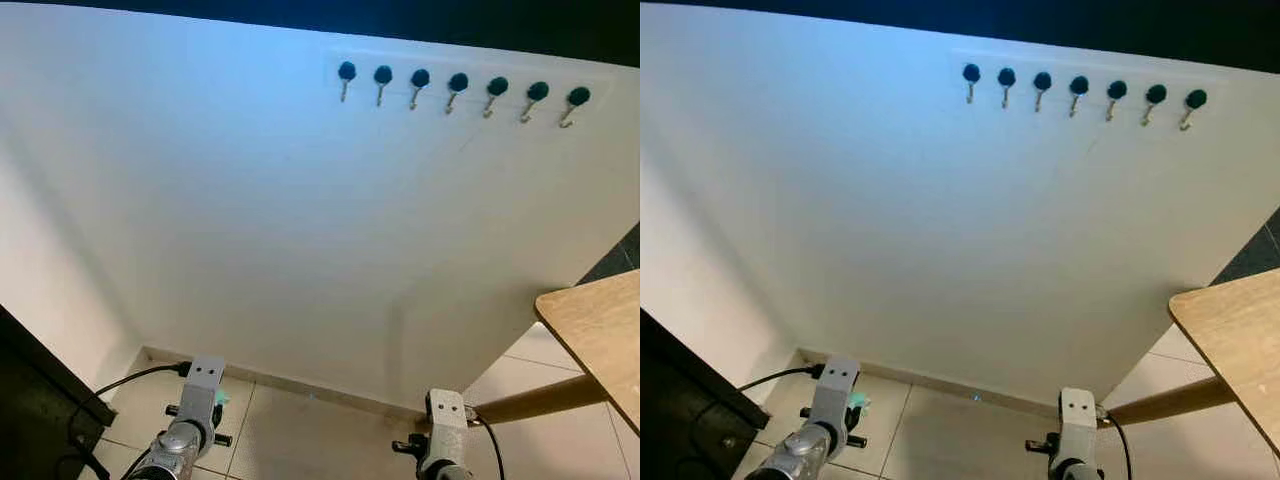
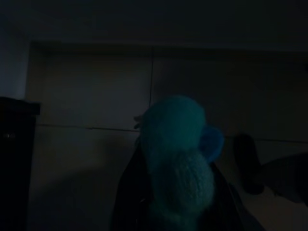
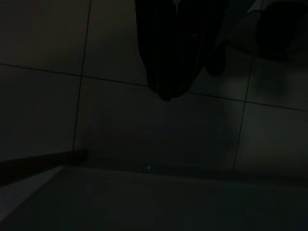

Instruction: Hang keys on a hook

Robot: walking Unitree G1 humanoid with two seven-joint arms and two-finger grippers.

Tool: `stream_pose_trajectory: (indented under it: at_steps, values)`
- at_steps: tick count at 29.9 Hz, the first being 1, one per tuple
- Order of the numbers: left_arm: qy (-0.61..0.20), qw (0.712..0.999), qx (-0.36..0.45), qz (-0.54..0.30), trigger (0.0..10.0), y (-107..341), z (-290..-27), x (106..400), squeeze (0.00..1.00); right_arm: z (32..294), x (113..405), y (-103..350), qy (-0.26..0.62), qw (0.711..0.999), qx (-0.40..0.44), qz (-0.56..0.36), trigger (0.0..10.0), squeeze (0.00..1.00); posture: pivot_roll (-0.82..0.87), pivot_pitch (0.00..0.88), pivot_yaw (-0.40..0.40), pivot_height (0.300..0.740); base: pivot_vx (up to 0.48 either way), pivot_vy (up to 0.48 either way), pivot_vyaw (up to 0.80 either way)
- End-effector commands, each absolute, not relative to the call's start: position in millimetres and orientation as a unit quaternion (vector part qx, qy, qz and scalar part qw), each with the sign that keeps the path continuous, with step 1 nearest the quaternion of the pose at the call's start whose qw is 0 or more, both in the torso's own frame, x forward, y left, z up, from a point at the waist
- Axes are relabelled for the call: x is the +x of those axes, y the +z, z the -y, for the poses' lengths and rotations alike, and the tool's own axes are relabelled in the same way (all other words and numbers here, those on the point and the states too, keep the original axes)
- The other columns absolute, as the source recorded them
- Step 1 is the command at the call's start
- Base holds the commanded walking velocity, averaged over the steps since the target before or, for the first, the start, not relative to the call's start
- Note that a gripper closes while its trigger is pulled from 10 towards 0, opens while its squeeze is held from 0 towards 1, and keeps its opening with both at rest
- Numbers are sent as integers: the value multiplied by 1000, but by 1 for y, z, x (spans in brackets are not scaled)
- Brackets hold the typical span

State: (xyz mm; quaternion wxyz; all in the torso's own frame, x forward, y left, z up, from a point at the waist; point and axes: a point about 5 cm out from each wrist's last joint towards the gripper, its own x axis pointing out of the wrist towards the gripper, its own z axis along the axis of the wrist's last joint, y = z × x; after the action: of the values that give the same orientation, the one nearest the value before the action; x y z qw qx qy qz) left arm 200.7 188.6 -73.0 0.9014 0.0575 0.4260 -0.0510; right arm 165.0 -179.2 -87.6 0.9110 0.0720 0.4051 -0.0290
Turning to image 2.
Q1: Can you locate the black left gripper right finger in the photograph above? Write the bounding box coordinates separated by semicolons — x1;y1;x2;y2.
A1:
199;165;264;231

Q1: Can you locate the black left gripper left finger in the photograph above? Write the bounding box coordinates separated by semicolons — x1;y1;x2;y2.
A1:
110;143;156;231

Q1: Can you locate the teal plush keychain toy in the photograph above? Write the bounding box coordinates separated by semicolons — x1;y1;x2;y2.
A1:
134;95;226;231

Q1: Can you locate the black rounded dark object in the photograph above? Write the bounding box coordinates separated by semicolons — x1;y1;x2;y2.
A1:
233;133;308;208

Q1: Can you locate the tall black cabinet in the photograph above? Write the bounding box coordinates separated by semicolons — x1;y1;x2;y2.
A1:
0;95;41;231

